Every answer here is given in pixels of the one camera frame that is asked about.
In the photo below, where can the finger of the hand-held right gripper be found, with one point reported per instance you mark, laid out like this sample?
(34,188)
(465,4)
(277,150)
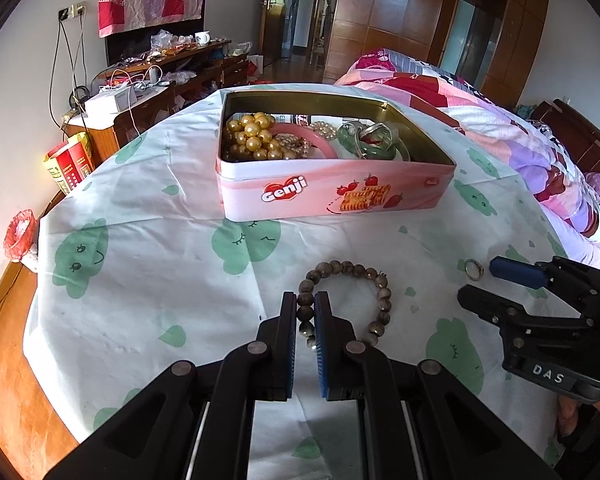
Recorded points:
(500,310)
(517,271)

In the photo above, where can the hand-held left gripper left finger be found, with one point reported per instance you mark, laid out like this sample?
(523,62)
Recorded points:
(291,345)

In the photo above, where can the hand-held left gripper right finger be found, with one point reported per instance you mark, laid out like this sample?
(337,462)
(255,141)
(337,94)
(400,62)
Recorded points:
(321,345)

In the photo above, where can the pink biscuit tin box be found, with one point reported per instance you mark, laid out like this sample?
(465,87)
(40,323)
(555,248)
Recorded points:
(300,195)

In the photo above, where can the person's right hand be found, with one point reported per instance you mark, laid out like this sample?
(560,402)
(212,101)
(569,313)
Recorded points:
(570,417)

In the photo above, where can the pink patchwork quilt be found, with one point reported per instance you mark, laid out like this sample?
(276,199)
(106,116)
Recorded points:
(505,125)

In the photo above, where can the dark wooden headboard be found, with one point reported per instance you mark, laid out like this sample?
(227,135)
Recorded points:
(580,135)

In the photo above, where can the teal cloth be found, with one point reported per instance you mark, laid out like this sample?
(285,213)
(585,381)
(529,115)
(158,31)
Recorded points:
(525,111)

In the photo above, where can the pink bangle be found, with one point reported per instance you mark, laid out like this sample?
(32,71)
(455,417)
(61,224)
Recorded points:
(326,146)

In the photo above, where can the wooden television cabinet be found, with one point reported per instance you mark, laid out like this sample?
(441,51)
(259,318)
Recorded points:
(130,130)

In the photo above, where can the white paper bag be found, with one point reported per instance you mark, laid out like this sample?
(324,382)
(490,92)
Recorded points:
(255,66)

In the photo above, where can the red yellow carton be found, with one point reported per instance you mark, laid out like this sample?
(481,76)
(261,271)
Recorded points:
(70,165)

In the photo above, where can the bin with red bag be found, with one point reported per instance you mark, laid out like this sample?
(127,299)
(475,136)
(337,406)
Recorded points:
(20,235)

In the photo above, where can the brown wooden wardrobe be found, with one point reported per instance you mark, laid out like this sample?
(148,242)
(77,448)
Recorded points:
(370,10)

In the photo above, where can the white cardboard box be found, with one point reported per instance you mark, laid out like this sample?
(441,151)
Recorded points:
(107,101)

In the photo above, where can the white mug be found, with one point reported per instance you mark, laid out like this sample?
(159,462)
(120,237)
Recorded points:
(201,38)

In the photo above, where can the brown wooden door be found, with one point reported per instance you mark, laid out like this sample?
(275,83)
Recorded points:
(275,20)

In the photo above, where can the black television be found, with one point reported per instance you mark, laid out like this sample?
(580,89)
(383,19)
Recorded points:
(125,45)

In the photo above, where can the red pink patchwork cloth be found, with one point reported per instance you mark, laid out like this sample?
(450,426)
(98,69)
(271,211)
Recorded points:
(145,5)

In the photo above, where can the wall power outlet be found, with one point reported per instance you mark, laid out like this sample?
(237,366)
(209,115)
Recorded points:
(72,11)

